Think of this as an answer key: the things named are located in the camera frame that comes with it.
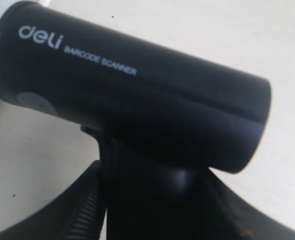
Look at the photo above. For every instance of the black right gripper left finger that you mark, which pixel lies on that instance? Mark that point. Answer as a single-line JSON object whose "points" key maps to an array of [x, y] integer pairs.
{"points": [[76, 214]]}

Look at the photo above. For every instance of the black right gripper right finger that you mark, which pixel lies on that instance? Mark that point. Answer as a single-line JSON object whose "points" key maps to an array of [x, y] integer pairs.
{"points": [[240, 220]]}

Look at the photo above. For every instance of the black handheld barcode scanner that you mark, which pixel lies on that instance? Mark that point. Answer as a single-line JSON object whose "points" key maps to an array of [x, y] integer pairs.
{"points": [[162, 118]]}

